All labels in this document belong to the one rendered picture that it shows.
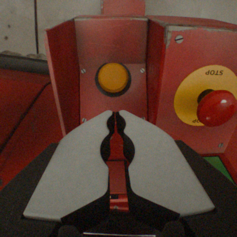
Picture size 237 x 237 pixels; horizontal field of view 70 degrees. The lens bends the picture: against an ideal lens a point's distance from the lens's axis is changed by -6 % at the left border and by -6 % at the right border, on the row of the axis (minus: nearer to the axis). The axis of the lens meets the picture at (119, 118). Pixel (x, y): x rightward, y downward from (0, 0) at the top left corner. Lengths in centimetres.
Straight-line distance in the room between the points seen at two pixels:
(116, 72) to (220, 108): 13
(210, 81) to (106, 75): 12
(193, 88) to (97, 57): 13
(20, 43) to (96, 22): 85
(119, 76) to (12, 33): 89
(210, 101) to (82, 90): 15
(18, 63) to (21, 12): 24
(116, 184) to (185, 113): 11
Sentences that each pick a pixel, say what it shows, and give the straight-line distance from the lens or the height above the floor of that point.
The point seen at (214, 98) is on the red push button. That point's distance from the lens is 18.
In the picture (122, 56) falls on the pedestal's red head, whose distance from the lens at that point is 24.
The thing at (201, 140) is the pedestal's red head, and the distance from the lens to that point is 24.
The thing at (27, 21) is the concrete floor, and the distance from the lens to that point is 103.
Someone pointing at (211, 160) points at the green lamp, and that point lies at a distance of 25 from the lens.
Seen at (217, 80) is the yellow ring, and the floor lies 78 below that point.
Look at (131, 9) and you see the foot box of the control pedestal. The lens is 82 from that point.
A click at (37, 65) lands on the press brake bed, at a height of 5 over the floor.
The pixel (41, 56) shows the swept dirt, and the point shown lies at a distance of 104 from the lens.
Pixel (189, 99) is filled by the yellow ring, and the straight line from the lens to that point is 20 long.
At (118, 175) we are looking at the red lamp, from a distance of 21.
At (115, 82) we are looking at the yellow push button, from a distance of 23.
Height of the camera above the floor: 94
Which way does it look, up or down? 55 degrees down
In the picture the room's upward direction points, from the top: 176 degrees clockwise
